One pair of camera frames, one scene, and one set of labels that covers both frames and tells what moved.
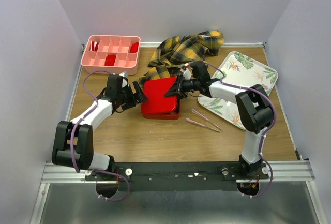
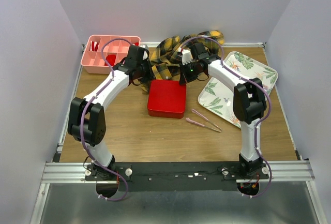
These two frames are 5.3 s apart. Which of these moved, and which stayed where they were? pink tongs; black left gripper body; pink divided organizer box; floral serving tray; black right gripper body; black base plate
Moved: black right gripper body; black left gripper body
Stayed: black base plate; pink divided organizer box; floral serving tray; pink tongs
